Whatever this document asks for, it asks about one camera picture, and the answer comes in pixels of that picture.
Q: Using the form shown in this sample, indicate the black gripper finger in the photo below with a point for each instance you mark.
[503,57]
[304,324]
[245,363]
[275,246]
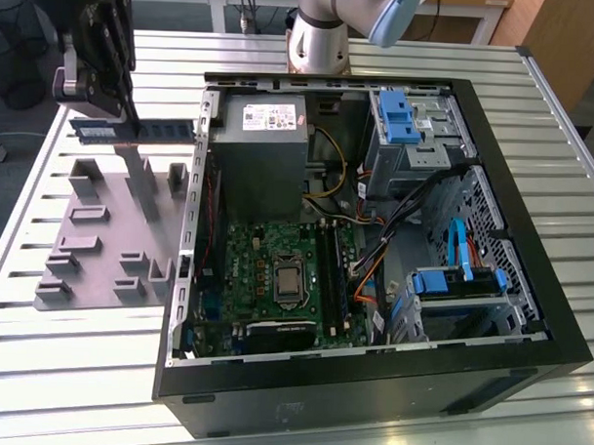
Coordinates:
[106,98]
[120,35]

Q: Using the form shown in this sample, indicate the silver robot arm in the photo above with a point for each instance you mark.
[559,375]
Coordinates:
[315,37]

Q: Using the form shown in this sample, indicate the black mesh waste bin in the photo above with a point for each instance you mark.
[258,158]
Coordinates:
[19,66]

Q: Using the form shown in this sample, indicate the grey parts rack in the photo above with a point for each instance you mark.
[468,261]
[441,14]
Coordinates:
[112,211]

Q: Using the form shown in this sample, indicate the grey power supply unit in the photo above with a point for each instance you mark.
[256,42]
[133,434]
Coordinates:
[259,172]

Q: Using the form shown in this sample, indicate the green motherboard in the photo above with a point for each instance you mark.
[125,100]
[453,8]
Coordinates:
[247,240]

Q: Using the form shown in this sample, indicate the CPU socket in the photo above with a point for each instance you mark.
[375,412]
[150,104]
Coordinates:
[289,259]

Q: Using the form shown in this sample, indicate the silver CPU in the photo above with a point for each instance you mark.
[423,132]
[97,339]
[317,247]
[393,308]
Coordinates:
[288,281]

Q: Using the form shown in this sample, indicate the black graphics card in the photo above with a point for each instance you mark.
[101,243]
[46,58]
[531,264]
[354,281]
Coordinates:
[278,331]

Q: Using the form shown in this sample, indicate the blue drive bay latch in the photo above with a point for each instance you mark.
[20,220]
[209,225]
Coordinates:
[398,118]

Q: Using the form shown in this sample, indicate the grey metal drive cage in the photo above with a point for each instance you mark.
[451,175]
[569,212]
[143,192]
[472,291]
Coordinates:
[426,158]

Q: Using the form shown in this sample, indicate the white framed desk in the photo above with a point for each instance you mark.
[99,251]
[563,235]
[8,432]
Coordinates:
[487,24]

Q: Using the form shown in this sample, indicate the hard disk in blue carrier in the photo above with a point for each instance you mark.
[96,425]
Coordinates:
[431,283]

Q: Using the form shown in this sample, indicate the black PC case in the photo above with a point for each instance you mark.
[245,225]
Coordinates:
[368,405]

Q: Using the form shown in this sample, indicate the grey metal disk bay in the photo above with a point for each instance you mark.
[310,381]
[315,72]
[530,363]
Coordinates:
[465,302]

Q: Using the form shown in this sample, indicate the wooden cabinet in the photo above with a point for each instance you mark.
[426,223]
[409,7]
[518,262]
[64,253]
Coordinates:
[566,46]

